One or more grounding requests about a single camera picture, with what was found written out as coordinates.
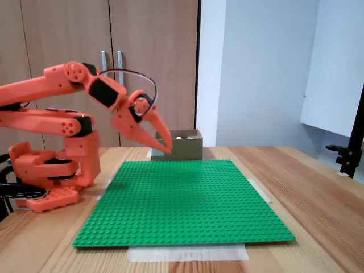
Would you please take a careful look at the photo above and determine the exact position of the brown cardboard box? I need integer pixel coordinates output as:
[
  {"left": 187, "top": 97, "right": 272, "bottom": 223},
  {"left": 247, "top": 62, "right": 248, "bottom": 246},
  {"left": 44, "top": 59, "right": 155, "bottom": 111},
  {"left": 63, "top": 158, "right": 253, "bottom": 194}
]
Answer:
[{"left": 150, "top": 128, "right": 204, "bottom": 162}]

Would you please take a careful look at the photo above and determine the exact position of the green studded baseplate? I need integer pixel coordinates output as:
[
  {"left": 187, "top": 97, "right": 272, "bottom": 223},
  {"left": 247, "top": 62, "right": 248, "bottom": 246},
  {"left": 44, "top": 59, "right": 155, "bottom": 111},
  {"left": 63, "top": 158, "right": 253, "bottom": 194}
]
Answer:
[{"left": 71, "top": 159, "right": 296, "bottom": 249}]

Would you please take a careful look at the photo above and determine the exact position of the brown wooden cabinet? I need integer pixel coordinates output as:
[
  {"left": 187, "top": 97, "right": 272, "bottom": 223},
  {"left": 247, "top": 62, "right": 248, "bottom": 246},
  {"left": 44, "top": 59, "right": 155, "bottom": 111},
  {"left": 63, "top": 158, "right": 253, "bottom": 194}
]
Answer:
[{"left": 0, "top": 0, "right": 201, "bottom": 148}]

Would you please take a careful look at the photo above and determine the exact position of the black table clamp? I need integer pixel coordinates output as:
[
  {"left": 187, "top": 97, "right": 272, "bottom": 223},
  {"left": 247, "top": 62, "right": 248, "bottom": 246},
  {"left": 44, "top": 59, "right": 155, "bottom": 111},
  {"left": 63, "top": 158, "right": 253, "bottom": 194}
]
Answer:
[{"left": 0, "top": 183, "right": 48, "bottom": 200}]

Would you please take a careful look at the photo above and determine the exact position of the white board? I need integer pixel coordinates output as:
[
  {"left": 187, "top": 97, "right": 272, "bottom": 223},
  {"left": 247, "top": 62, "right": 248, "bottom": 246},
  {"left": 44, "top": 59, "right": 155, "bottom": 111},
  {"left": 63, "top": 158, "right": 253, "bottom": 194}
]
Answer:
[{"left": 300, "top": 0, "right": 364, "bottom": 139}]

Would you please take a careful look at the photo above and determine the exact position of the black clamp stand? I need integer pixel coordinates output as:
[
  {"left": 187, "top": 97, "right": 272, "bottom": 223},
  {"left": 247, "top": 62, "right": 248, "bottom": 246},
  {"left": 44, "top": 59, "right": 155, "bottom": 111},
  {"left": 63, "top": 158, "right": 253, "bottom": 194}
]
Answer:
[{"left": 325, "top": 84, "right": 364, "bottom": 179}]

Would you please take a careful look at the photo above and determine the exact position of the red white black servo wire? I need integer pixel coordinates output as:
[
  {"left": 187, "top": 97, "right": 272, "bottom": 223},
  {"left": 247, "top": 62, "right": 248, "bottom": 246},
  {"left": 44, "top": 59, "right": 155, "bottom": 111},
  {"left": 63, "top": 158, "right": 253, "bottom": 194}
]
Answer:
[{"left": 96, "top": 68, "right": 159, "bottom": 116}]

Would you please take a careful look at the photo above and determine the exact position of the silver cabinet handle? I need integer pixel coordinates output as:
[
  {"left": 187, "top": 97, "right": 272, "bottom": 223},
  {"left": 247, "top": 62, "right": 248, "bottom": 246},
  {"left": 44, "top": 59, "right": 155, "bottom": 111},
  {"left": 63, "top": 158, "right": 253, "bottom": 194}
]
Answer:
[
  {"left": 101, "top": 50, "right": 109, "bottom": 78},
  {"left": 117, "top": 50, "right": 125, "bottom": 85}
]

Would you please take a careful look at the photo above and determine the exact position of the black cable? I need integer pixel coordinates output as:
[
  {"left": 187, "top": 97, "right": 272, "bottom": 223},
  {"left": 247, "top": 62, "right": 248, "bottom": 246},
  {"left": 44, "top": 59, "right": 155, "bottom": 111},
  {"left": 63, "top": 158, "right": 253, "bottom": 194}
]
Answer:
[{"left": 0, "top": 153, "right": 15, "bottom": 222}]

